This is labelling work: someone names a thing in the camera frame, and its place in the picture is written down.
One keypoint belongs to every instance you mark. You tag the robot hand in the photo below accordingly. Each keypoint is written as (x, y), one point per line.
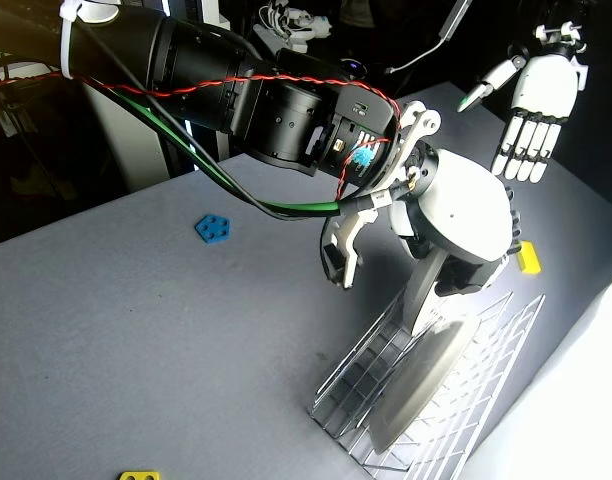
(461, 210)
(546, 87)

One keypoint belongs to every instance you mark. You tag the plain cream white plate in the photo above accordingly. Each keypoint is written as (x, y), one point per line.
(463, 345)

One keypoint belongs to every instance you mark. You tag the white bowl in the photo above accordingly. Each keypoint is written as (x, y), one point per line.
(416, 390)

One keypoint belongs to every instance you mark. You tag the yellow rectangular block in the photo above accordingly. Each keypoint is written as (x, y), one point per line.
(530, 257)

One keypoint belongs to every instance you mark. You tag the black device with purple light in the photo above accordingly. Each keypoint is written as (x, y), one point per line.
(355, 65)

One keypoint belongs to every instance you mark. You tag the white backdrop sheet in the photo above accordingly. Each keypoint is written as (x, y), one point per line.
(586, 400)

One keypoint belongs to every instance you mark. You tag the spare white robot hand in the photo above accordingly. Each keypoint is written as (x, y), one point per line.
(286, 22)

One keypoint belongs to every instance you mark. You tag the blue pentagon block with holes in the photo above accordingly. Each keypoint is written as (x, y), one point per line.
(201, 231)

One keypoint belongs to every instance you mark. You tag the grey table cloth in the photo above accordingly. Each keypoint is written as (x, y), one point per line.
(136, 350)

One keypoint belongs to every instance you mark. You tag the yellow block with holes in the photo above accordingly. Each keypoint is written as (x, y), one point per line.
(138, 475)

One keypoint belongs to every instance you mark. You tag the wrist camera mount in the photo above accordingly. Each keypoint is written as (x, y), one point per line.
(348, 235)

